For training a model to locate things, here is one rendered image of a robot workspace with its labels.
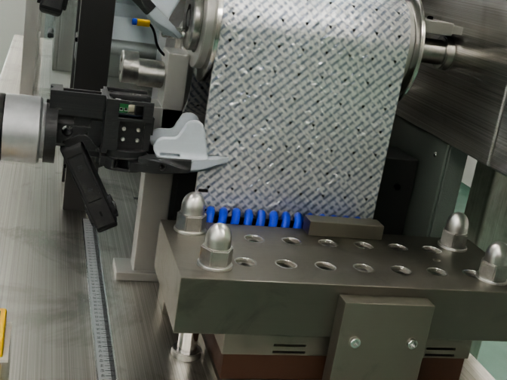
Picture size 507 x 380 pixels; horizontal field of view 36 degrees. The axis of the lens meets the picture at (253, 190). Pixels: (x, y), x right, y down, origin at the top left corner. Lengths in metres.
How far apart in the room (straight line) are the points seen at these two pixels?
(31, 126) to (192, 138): 0.18
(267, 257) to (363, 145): 0.22
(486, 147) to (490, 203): 0.30
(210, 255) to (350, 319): 0.15
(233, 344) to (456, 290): 0.24
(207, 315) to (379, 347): 0.18
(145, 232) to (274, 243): 0.22
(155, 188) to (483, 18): 0.46
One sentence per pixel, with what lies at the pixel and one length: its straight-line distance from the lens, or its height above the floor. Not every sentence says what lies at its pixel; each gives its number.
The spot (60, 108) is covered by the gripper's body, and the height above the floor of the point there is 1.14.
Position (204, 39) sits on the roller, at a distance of 0.91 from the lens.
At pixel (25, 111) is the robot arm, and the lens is 0.87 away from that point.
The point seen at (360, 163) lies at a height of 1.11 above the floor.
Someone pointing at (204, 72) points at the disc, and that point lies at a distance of 0.93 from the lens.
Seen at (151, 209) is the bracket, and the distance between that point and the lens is 1.03.
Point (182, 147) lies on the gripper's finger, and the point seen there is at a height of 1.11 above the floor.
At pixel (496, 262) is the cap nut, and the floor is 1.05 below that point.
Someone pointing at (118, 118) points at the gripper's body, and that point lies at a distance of 0.87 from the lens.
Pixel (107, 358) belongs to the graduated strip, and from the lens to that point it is 0.87.
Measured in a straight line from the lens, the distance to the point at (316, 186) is 0.98.
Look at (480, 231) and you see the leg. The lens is 1.26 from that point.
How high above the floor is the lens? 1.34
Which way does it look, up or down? 17 degrees down
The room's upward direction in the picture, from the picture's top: 9 degrees clockwise
